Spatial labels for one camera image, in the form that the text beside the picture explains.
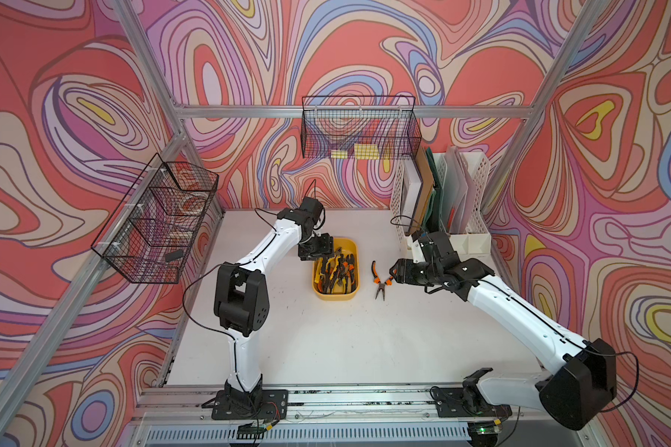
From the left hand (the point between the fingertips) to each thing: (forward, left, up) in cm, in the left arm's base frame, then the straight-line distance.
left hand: (328, 255), depth 90 cm
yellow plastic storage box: (-3, -3, -9) cm, 10 cm away
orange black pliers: (+3, 0, -8) cm, 8 cm away
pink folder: (+13, -43, +16) cm, 48 cm away
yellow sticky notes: (+27, -11, +22) cm, 37 cm away
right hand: (-11, -21, +4) cm, 24 cm away
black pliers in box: (+2, -6, -9) cm, 11 cm away
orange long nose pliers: (-3, -17, -11) cm, 21 cm away
